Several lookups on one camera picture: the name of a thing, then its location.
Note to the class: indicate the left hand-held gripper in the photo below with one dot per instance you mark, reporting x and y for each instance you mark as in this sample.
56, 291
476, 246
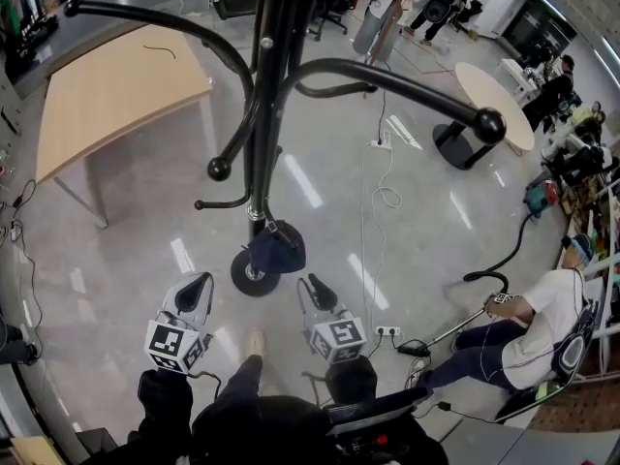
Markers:
169, 344

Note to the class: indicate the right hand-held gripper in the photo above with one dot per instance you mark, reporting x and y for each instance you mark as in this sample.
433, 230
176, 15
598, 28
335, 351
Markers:
344, 334

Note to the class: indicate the dark navy bag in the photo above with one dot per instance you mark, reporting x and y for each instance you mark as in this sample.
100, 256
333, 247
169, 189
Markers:
276, 255

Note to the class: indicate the black metal coat rack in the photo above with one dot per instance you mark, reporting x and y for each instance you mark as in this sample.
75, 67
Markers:
266, 129

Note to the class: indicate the person's right forearm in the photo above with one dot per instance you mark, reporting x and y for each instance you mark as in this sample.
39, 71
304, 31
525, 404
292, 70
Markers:
351, 376

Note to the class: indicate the person's left forearm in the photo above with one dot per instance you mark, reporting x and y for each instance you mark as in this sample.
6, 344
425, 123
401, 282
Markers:
164, 405

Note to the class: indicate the white metal shelf rack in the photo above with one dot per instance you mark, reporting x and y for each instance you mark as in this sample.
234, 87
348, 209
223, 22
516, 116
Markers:
603, 351

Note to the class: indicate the person's beige shoe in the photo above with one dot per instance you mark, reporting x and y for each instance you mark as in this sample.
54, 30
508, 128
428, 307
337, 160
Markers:
255, 342

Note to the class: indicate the white power strip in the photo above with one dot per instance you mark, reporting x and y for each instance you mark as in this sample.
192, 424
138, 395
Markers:
381, 142
389, 330

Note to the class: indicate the person's dark clothed body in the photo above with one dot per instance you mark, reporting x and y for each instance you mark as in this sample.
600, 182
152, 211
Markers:
232, 405

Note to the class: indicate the black chest-mounted device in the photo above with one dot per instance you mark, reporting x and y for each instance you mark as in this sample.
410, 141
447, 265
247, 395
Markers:
373, 414

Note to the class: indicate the black box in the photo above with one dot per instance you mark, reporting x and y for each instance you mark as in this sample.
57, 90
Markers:
97, 446

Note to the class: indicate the yellow board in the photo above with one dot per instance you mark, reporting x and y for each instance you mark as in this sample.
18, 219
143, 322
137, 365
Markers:
36, 451

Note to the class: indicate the light wooden rectangular table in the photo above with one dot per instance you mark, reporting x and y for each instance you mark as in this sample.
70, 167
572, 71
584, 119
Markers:
111, 95

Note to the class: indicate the green vacuum cleaner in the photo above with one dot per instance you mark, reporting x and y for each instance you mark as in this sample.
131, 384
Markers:
540, 199

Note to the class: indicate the round table black base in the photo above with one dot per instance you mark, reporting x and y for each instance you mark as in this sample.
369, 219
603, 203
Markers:
489, 100

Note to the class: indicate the black patterned chair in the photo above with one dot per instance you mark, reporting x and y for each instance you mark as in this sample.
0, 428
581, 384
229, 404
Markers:
576, 351

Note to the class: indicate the white low table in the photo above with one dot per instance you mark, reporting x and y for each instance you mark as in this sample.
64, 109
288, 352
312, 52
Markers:
516, 78

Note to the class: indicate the dark glass door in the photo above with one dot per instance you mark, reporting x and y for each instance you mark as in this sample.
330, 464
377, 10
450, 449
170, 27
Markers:
537, 22

